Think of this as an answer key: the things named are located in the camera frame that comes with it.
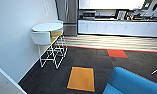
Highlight steel refrigerator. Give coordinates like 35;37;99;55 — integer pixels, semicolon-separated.
54;0;79;37

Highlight blue sofa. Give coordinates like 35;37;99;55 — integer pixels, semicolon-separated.
101;66;157;94

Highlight white kitchen cabinets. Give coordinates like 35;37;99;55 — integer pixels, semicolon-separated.
76;18;157;39
78;0;157;11

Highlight white wire drying rack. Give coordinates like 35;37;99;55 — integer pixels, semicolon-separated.
38;33;69;70

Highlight white upper kitchen cabinets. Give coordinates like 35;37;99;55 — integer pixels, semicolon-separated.
78;0;157;11

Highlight black microwave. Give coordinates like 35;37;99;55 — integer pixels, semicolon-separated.
82;10;97;20

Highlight yellow stool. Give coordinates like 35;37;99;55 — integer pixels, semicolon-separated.
50;29;64;44

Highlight small dark countertop appliance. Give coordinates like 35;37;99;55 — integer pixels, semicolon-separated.
116;9;128;21

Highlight dark coffee machine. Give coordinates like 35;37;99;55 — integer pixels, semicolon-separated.
140;1;157;17

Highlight white round table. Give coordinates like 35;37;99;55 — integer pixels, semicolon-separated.
30;20;65;47

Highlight white lower kitchen cabinets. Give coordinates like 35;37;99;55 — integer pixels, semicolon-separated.
76;18;157;39

